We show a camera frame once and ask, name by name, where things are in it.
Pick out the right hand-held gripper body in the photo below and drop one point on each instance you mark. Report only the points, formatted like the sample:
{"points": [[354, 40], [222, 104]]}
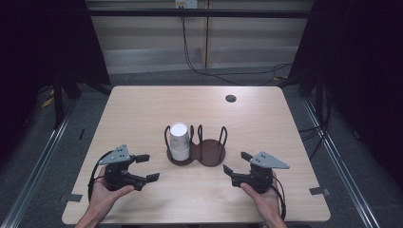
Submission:
{"points": [[264, 161]]}

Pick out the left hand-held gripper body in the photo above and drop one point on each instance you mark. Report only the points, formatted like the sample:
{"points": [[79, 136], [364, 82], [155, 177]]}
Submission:
{"points": [[118, 155]]}

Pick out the stack of white paper cups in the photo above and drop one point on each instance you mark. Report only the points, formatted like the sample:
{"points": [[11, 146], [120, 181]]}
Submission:
{"points": [[179, 141]]}

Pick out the person's right hand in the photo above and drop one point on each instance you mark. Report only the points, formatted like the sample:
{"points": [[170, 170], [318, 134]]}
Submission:
{"points": [[264, 201]]}

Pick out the person's left hand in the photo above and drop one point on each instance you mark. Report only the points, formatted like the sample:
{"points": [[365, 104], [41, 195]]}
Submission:
{"points": [[104, 196]]}

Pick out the grey tape strip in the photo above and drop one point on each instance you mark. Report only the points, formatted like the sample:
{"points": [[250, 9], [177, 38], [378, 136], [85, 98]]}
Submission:
{"points": [[318, 191], [71, 198]]}

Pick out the black metal stand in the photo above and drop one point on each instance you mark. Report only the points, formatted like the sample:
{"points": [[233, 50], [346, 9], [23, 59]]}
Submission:
{"points": [[58, 104]]}

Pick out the dark curtain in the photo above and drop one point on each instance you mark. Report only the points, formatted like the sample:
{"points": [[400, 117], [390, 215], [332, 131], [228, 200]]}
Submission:
{"points": [[38, 47], [364, 63]]}

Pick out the metal floor rail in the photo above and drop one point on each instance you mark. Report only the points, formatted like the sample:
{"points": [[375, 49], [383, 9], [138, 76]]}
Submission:
{"points": [[38, 164], [339, 164]]}

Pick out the wooden vertical wall strip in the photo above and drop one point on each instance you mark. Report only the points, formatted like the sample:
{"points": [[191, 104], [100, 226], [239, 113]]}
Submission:
{"points": [[207, 38]]}

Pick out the black horizontal frame bar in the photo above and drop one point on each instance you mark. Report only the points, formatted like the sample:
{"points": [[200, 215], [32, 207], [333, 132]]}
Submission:
{"points": [[142, 13]]}

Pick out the white wall socket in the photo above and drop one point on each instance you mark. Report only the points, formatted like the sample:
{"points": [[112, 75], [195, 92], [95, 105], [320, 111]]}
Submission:
{"points": [[186, 3]]}

